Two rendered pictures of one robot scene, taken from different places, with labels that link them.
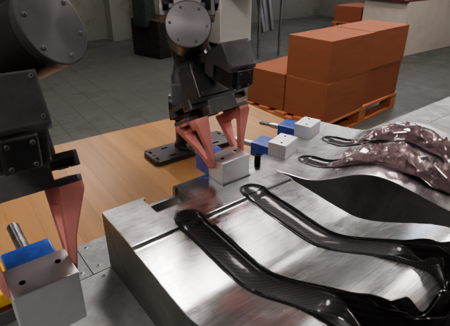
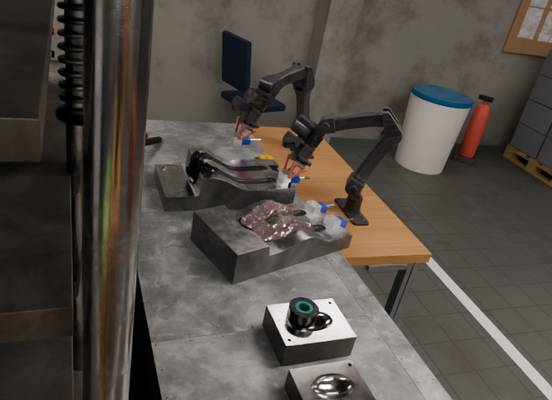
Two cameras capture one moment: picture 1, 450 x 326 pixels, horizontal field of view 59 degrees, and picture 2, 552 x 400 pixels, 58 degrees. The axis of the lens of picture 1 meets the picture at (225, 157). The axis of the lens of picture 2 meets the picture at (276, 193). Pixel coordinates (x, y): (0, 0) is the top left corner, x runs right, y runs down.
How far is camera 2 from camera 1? 2.04 m
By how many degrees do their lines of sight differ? 88
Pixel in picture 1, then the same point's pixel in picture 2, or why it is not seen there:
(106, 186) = (320, 186)
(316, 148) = (311, 218)
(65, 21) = (250, 97)
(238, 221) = (257, 173)
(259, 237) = (247, 174)
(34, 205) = (312, 173)
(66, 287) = (233, 137)
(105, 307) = not seen: hidden behind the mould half
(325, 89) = not seen: outside the picture
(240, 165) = (281, 175)
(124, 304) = not seen: hidden behind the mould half
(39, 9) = (249, 93)
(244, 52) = (287, 136)
